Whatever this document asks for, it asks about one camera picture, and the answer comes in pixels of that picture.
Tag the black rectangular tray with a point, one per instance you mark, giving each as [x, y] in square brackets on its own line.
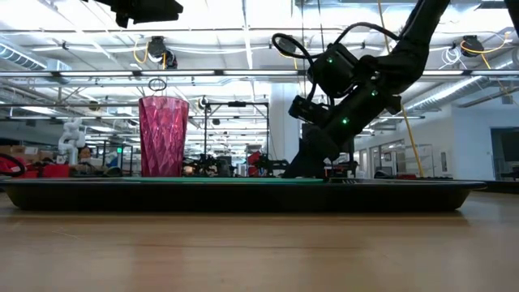
[243, 198]

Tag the person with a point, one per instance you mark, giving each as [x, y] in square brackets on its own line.
[86, 155]

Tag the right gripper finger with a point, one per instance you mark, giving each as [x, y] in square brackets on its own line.
[314, 164]
[292, 170]

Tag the black red wheel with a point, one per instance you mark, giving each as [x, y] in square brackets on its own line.
[8, 166]

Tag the black metal frame rig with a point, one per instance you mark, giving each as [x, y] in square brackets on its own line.
[237, 104]

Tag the red machine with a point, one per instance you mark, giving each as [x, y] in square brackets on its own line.
[254, 160]

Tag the pink faceted plastic cup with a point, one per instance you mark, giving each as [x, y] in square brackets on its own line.
[163, 138]

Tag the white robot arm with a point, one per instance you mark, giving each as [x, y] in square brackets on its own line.
[71, 140]

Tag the red box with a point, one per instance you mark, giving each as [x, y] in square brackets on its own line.
[54, 171]

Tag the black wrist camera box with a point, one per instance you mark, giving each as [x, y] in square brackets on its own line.
[308, 109]

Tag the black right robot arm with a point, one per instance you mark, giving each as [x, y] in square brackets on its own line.
[405, 61]

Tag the metal ventilation duct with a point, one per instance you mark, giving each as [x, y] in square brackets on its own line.
[24, 57]

